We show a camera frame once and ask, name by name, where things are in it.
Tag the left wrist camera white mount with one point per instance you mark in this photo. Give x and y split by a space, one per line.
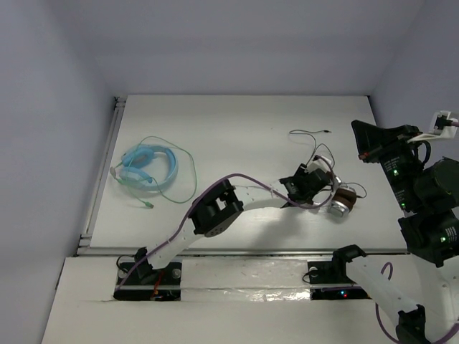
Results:
320 162

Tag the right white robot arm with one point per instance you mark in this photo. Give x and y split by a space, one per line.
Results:
427 194

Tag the blue headphones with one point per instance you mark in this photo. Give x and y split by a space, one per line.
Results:
147 167

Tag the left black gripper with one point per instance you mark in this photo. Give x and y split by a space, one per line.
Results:
323 180

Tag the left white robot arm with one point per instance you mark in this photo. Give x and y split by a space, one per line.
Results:
215 210

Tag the aluminium rail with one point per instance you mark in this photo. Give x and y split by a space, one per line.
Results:
118 251
97 193

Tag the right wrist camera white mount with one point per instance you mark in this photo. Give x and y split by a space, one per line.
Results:
444 125

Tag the aluminium rail front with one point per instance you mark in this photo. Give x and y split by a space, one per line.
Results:
118 251

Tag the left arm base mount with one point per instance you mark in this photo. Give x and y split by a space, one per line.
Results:
158 285

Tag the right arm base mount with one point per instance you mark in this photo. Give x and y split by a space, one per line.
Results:
326 283

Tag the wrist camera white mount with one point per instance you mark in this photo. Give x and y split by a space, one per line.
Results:
320 162
444 125

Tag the brown silver headphones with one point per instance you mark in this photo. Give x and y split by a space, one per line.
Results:
343 197

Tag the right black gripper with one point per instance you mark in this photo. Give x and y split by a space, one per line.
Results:
373 142

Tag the aluminium rail left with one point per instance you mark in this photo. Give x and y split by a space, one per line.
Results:
97 193

